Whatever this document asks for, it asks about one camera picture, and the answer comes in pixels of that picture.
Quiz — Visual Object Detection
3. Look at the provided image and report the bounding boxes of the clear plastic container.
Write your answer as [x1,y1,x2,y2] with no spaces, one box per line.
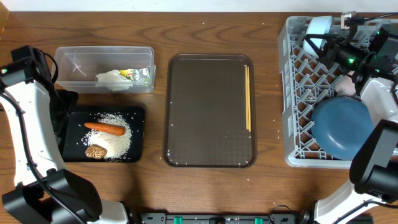
[52,46,155,94]

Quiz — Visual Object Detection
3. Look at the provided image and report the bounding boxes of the pile of white rice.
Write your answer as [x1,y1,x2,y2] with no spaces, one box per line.
[80,113,135,162]

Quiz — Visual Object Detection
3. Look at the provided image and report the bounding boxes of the green pandan cake wrapper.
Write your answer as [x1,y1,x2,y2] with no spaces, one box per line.
[119,69,136,81]

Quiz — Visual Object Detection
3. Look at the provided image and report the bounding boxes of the black plastic tray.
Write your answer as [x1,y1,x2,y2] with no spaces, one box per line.
[60,106,145,163]

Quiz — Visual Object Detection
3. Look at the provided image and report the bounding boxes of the white tissue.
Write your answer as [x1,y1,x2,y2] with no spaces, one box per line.
[95,70,132,91]

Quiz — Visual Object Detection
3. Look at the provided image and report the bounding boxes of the orange carrot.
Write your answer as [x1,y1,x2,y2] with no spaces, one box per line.
[84,123,125,136]

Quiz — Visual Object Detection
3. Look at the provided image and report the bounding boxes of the pink cup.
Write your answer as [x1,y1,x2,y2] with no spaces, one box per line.
[335,74,356,96]

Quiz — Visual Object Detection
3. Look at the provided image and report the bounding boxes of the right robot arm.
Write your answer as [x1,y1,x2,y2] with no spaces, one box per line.
[301,24,397,223]

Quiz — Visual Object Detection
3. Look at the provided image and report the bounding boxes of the brown serving tray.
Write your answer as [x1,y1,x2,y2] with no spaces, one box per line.
[163,54,257,169]

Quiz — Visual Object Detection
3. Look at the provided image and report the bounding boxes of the light blue bowl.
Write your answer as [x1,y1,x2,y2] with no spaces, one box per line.
[303,16,332,57]

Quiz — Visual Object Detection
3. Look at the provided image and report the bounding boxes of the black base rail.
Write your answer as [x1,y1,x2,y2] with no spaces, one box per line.
[138,213,301,224]

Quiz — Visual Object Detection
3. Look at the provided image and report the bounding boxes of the grey dishwasher rack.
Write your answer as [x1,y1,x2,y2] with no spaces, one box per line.
[277,16,398,170]

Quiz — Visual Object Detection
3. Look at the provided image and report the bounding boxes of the brown mushroom food scrap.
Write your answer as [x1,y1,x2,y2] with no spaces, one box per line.
[85,144,107,159]

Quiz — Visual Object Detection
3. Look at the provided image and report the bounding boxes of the aluminium foil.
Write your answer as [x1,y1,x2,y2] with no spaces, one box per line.
[133,67,150,82]

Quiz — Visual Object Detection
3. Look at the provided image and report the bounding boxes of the dark blue plate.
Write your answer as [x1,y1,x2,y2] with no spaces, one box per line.
[311,96,373,161]

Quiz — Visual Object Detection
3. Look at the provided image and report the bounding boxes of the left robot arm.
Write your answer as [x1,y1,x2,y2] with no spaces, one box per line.
[1,45,134,223]

